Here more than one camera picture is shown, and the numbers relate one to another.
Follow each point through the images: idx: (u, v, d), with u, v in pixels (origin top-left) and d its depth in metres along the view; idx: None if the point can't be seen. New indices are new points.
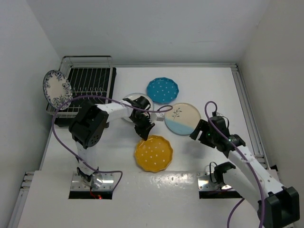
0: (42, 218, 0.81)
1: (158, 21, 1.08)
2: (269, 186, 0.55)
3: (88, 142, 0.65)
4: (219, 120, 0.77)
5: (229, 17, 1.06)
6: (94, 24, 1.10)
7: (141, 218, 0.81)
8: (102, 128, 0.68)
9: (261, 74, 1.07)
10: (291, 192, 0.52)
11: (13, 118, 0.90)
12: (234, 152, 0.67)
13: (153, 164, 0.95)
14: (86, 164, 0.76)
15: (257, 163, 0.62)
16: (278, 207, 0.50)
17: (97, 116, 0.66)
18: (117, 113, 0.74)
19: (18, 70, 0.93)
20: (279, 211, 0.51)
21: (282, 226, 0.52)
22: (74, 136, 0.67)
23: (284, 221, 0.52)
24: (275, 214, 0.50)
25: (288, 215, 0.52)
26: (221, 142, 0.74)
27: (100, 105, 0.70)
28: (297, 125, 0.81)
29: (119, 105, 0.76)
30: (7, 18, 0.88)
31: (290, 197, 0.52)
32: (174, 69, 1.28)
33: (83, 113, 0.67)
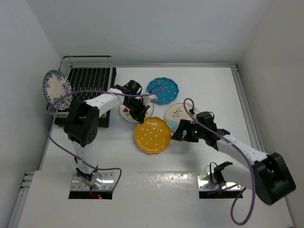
0: (41, 219, 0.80)
1: (158, 21, 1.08)
2: (255, 156, 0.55)
3: (86, 140, 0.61)
4: (206, 117, 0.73)
5: (229, 18, 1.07)
6: (94, 24, 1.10)
7: (142, 218, 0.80)
8: (97, 124, 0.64)
9: (261, 73, 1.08)
10: (276, 158, 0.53)
11: (13, 117, 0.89)
12: (220, 141, 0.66)
13: (154, 144, 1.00)
14: (85, 162, 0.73)
15: (239, 141, 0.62)
16: (267, 172, 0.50)
17: (89, 112, 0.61)
18: (109, 104, 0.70)
19: (18, 70, 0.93)
20: (269, 177, 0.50)
21: (282, 194, 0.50)
22: (70, 136, 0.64)
23: (281, 190, 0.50)
24: (267, 180, 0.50)
25: (283, 182, 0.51)
26: (210, 137, 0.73)
27: (90, 100, 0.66)
28: (297, 123, 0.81)
29: (109, 95, 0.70)
30: (7, 17, 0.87)
31: (277, 162, 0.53)
32: (175, 68, 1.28)
33: (74, 112, 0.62)
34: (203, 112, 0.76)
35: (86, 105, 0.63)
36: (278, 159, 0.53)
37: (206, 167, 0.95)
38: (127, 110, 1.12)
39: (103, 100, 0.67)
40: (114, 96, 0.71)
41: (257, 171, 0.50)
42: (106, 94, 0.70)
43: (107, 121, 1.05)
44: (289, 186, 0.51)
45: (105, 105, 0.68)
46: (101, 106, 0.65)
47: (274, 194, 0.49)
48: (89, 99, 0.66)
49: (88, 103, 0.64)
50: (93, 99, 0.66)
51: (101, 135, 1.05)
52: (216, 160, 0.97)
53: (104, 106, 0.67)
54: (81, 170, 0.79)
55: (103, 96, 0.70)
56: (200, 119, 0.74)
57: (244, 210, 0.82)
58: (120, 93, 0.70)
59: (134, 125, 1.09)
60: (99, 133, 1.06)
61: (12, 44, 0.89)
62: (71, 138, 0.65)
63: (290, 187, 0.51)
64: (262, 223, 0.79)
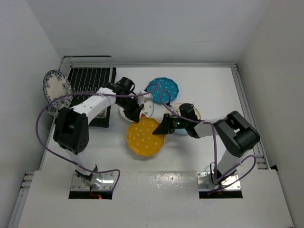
0: (41, 219, 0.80)
1: (158, 20, 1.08)
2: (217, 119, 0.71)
3: (77, 148, 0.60)
4: (189, 109, 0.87)
5: (229, 18, 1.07)
6: (95, 24, 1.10)
7: (142, 218, 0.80)
8: (87, 130, 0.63)
9: (261, 73, 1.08)
10: (233, 114, 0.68)
11: (13, 117, 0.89)
12: (197, 127, 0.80)
13: (145, 147, 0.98)
14: (82, 166, 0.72)
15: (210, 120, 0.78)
16: (224, 124, 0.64)
17: (77, 119, 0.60)
18: (99, 107, 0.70)
19: (18, 70, 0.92)
20: (229, 129, 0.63)
21: (247, 141, 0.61)
22: (61, 145, 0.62)
23: (244, 138, 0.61)
24: (228, 130, 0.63)
25: (246, 132, 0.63)
26: (191, 128, 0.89)
27: (78, 106, 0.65)
28: (297, 123, 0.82)
29: (99, 98, 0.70)
30: (7, 17, 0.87)
31: (234, 118, 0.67)
32: (175, 68, 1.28)
33: (62, 120, 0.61)
34: (185, 104, 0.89)
35: (74, 112, 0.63)
36: (236, 115, 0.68)
37: (206, 167, 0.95)
38: None
39: (92, 104, 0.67)
40: (104, 97, 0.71)
41: (218, 126, 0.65)
42: (96, 97, 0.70)
43: (107, 121, 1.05)
44: (251, 134, 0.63)
45: (95, 109, 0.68)
46: (90, 110, 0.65)
47: (239, 141, 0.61)
48: (77, 105, 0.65)
49: (75, 110, 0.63)
50: (81, 104, 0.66)
51: (101, 135, 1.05)
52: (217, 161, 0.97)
53: (93, 109, 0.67)
54: (82, 172, 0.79)
55: (93, 98, 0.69)
56: (184, 112, 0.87)
57: (244, 210, 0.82)
58: (110, 95, 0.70)
59: None
60: (99, 133, 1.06)
61: (12, 43, 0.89)
62: (62, 147, 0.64)
63: (252, 135, 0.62)
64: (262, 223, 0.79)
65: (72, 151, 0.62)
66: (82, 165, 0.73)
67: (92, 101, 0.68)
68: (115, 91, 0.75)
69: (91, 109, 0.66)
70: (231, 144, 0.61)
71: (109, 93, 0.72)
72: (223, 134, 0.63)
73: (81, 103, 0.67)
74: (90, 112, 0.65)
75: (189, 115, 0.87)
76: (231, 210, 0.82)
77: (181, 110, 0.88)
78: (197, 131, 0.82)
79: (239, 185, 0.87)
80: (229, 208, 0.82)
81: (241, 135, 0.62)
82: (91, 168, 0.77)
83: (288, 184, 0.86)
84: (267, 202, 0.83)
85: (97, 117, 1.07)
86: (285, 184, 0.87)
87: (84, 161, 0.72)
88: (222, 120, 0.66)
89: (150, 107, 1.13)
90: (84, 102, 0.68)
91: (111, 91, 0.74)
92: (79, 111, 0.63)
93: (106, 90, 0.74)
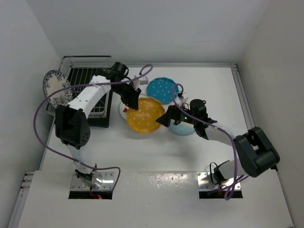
0: (41, 218, 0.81)
1: (158, 20, 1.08)
2: (237, 132, 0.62)
3: (80, 142, 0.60)
4: (201, 108, 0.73)
5: (229, 17, 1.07)
6: (95, 24, 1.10)
7: (141, 218, 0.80)
8: (87, 124, 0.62)
9: (261, 73, 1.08)
10: (256, 130, 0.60)
11: (13, 117, 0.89)
12: (209, 129, 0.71)
13: (146, 124, 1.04)
14: (83, 164, 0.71)
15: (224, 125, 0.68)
16: (247, 143, 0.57)
17: (74, 115, 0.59)
18: (95, 98, 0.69)
19: (18, 70, 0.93)
20: (250, 148, 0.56)
21: (267, 164, 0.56)
22: (64, 140, 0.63)
23: (264, 159, 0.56)
24: (249, 151, 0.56)
25: (267, 153, 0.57)
26: (200, 127, 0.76)
27: (73, 101, 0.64)
28: (297, 123, 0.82)
29: (93, 89, 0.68)
30: (7, 18, 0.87)
31: (257, 136, 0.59)
32: (175, 68, 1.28)
33: (60, 118, 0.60)
34: (197, 100, 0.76)
35: (71, 110, 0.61)
36: (259, 131, 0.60)
37: (205, 167, 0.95)
38: None
39: (88, 97, 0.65)
40: (98, 87, 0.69)
41: (239, 145, 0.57)
42: (90, 87, 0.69)
43: (107, 121, 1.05)
44: (271, 155, 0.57)
45: (91, 101, 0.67)
46: (86, 104, 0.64)
47: (258, 162, 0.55)
48: (72, 100, 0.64)
49: (71, 107, 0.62)
50: (77, 99, 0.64)
51: (100, 135, 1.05)
52: (217, 161, 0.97)
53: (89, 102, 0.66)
54: (81, 171, 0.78)
55: (87, 90, 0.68)
56: (194, 110, 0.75)
57: (244, 210, 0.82)
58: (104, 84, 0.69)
59: None
60: (99, 133, 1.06)
61: (11, 44, 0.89)
62: (65, 143, 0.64)
63: (272, 156, 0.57)
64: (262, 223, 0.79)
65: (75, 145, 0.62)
66: (83, 161, 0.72)
67: (88, 93, 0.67)
68: (108, 78, 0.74)
69: (88, 103, 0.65)
70: (250, 165, 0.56)
71: (103, 82, 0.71)
72: (242, 153, 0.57)
73: (76, 98, 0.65)
74: (86, 106, 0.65)
75: (200, 114, 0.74)
76: (231, 210, 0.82)
77: (192, 108, 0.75)
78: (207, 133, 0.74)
79: (239, 185, 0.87)
80: (229, 209, 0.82)
81: (261, 156, 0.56)
82: (91, 166, 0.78)
83: (288, 184, 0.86)
84: (267, 202, 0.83)
85: (96, 117, 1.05)
86: (285, 185, 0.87)
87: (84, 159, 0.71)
88: (244, 137, 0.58)
89: None
90: (79, 95, 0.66)
91: (104, 79, 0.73)
92: (76, 108, 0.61)
93: (99, 79, 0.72)
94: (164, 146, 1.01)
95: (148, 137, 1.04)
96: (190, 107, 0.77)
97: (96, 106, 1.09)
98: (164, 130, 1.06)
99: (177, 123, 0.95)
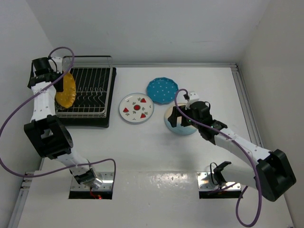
0: (42, 219, 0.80)
1: (158, 21, 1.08)
2: (257, 154, 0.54)
3: (70, 145, 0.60)
4: (202, 109, 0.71)
5: (229, 18, 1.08)
6: (94, 23, 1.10)
7: (141, 218, 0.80)
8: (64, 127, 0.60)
9: (261, 73, 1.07)
10: (279, 155, 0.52)
11: (13, 117, 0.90)
12: (218, 136, 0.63)
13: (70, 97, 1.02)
14: (81, 165, 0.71)
15: (241, 138, 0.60)
16: (271, 171, 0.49)
17: (48, 123, 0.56)
18: (52, 101, 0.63)
19: (18, 70, 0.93)
20: (273, 175, 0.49)
21: (284, 191, 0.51)
22: (52, 154, 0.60)
23: (282, 186, 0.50)
24: (271, 179, 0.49)
25: (285, 178, 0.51)
26: (206, 131, 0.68)
27: (35, 115, 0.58)
28: (297, 124, 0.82)
29: (44, 95, 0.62)
30: (7, 18, 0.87)
31: (280, 160, 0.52)
32: (175, 68, 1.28)
33: (35, 136, 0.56)
34: (199, 102, 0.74)
35: (39, 122, 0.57)
36: (281, 156, 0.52)
37: (206, 167, 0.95)
38: (127, 110, 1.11)
39: (45, 103, 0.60)
40: (46, 91, 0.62)
41: (261, 172, 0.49)
42: (39, 96, 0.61)
43: (107, 121, 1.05)
44: (288, 181, 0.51)
45: (51, 104, 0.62)
46: (49, 109, 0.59)
47: (277, 190, 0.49)
48: (33, 115, 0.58)
49: (38, 119, 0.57)
50: (37, 110, 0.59)
51: (101, 135, 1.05)
52: (217, 160, 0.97)
53: (51, 108, 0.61)
54: (80, 173, 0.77)
55: (39, 99, 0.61)
56: (197, 111, 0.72)
57: (244, 210, 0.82)
58: (50, 84, 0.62)
59: (134, 125, 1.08)
60: (99, 133, 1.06)
61: (12, 44, 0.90)
62: (53, 156, 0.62)
63: (289, 182, 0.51)
64: (262, 223, 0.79)
65: (66, 151, 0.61)
66: (80, 163, 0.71)
67: (42, 101, 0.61)
68: (47, 80, 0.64)
69: (49, 108, 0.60)
70: (269, 192, 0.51)
71: (46, 85, 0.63)
72: (263, 179, 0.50)
73: (33, 111, 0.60)
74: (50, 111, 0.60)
75: (202, 116, 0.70)
76: (231, 210, 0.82)
77: (193, 109, 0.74)
78: (215, 139, 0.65)
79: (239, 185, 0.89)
80: (229, 209, 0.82)
81: (280, 182, 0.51)
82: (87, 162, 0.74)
83: None
84: (267, 202, 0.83)
85: (97, 117, 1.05)
86: None
87: (80, 161, 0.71)
88: (268, 164, 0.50)
89: (150, 107, 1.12)
90: (34, 107, 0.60)
91: (44, 82, 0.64)
92: (43, 118, 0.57)
93: (39, 86, 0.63)
94: (164, 146, 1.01)
95: (148, 137, 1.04)
96: (192, 109, 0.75)
97: (96, 106, 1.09)
98: (164, 130, 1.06)
99: (185, 124, 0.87)
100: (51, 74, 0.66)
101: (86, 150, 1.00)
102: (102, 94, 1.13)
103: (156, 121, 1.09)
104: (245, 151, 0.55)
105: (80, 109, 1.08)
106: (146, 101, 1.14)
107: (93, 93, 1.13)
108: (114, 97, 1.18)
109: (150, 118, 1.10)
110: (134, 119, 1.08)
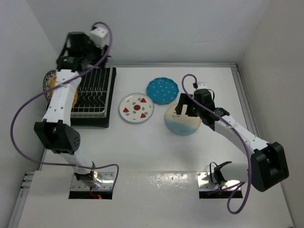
0: (41, 219, 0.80)
1: (158, 20, 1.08)
2: (255, 144, 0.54)
3: (73, 147, 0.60)
4: (204, 93, 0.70)
5: (229, 18, 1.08)
6: (94, 24, 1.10)
7: (141, 218, 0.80)
8: (72, 130, 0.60)
9: (261, 73, 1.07)
10: (276, 147, 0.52)
11: (13, 117, 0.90)
12: (219, 122, 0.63)
13: None
14: (81, 166, 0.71)
15: (241, 127, 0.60)
16: (266, 161, 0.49)
17: (57, 128, 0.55)
18: (69, 99, 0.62)
19: (18, 70, 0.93)
20: (267, 166, 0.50)
21: (274, 183, 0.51)
22: (55, 151, 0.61)
23: (274, 177, 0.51)
24: (265, 169, 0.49)
25: (278, 171, 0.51)
26: (207, 117, 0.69)
27: (48, 114, 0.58)
28: (297, 123, 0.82)
29: (63, 91, 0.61)
30: (7, 17, 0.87)
31: (277, 153, 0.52)
32: (175, 68, 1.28)
33: (42, 136, 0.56)
34: (202, 88, 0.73)
35: (49, 124, 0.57)
36: (279, 148, 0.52)
37: (206, 167, 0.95)
38: (127, 110, 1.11)
39: (62, 102, 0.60)
40: (67, 86, 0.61)
41: (255, 161, 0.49)
42: (59, 90, 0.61)
43: (107, 121, 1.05)
44: (280, 173, 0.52)
45: (67, 103, 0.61)
46: (63, 111, 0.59)
47: (268, 180, 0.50)
48: (46, 113, 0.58)
49: (49, 120, 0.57)
50: (52, 108, 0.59)
51: (101, 135, 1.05)
52: (217, 160, 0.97)
53: (65, 107, 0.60)
54: (80, 173, 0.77)
55: (57, 94, 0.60)
56: (198, 97, 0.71)
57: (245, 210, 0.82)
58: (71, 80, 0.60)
59: (134, 125, 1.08)
60: (99, 133, 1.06)
61: (11, 44, 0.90)
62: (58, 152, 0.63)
63: (281, 174, 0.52)
64: (262, 223, 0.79)
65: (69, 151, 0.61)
66: (80, 163, 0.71)
67: (59, 98, 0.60)
68: (74, 69, 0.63)
69: (64, 109, 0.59)
70: (259, 181, 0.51)
71: (70, 78, 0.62)
72: (256, 168, 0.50)
73: (49, 107, 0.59)
74: (63, 113, 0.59)
75: (204, 101, 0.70)
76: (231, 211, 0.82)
77: (195, 94, 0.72)
78: (215, 125, 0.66)
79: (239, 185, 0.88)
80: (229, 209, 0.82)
81: (273, 173, 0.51)
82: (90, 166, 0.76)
83: (288, 185, 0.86)
84: (267, 202, 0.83)
85: (97, 116, 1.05)
86: (285, 185, 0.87)
87: (81, 161, 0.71)
88: (263, 155, 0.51)
89: (150, 107, 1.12)
90: (51, 103, 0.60)
91: (70, 72, 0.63)
92: (54, 120, 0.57)
93: (64, 76, 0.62)
94: (164, 146, 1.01)
95: (148, 137, 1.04)
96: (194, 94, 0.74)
97: (96, 106, 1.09)
98: (164, 130, 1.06)
99: (188, 116, 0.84)
100: (80, 62, 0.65)
101: (86, 150, 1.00)
102: (102, 94, 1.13)
103: (156, 121, 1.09)
104: (243, 140, 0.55)
105: (80, 109, 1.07)
106: (146, 101, 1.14)
107: (93, 93, 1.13)
108: (114, 96, 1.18)
109: (150, 118, 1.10)
110: (134, 119, 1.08)
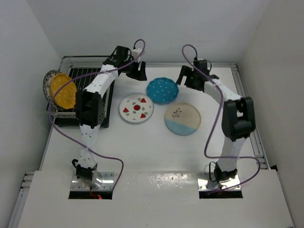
0: (41, 219, 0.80)
1: (158, 20, 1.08)
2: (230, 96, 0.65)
3: (97, 120, 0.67)
4: (201, 61, 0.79)
5: (229, 18, 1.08)
6: (94, 24, 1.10)
7: (141, 218, 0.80)
8: (102, 105, 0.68)
9: (261, 73, 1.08)
10: (247, 100, 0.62)
11: (13, 117, 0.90)
12: (207, 83, 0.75)
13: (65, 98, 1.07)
14: (91, 150, 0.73)
15: (225, 87, 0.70)
16: (234, 108, 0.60)
17: (92, 99, 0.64)
18: (107, 83, 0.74)
19: (18, 70, 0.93)
20: (234, 112, 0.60)
21: (242, 131, 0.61)
22: (80, 121, 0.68)
23: (241, 125, 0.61)
24: (232, 114, 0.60)
25: (246, 122, 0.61)
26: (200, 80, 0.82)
27: (89, 86, 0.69)
28: (296, 123, 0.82)
29: (104, 75, 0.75)
30: (7, 18, 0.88)
31: (247, 104, 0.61)
32: (175, 68, 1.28)
33: (80, 100, 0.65)
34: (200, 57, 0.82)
35: (88, 92, 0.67)
36: (249, 101, 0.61)
37: (205, 167, 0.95)
38: (127, 110, 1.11)
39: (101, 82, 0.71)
40: (108, 73, 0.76)
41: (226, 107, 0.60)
42: (101, 75, 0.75)
43: (107, 121, 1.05)
44: (248, 123, 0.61)
45: (105, 84, 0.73)
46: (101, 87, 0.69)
47: (234, 126, 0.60)
48: (88, 86, 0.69)
49: (88, 90, 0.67)
50: (93, 84, 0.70)
51: (100, 135, 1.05)
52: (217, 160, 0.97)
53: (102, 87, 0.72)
54: (83, 166, 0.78)
55: (99, 77, 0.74)
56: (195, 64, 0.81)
57: (245, 210, 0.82)
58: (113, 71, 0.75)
59: (134, 125, 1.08)
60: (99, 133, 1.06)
61: (11, 45, 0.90)
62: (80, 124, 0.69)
63: (249, 125, 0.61)
64: (262, 223, 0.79)
65: (91, 125, 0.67)
66: (90, 147, 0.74)
67: (100, 79, 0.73)
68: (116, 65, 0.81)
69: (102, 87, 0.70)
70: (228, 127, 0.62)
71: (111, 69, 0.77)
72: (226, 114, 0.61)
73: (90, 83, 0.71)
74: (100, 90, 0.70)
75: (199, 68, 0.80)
76: (231, 211, 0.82)
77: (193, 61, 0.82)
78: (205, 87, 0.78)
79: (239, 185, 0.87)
80: (229, 209, 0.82)
81: (241, 122, 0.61)
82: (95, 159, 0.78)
83: (288, 184, 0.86)
84: (267, 202, 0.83)
85: None
86: (285, 185, 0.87)
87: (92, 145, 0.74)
88: (234, 103, 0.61)
89: (150, 107, 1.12)
90: (93, 81, 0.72)
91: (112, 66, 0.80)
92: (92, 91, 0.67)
93: (108, 68, 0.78)
94: (164, 146, 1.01)
95: (148, 137, 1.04)
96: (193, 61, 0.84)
97: None
98: (164, 130, 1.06)
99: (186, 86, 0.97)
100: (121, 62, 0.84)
101: None
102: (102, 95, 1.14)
103: (156, 121, 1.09)
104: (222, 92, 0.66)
105: None
106: (146, 101, 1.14)
107: None
108: (114, 96, 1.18)
109: (150, 118, 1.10)
110: (134, 119, 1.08)
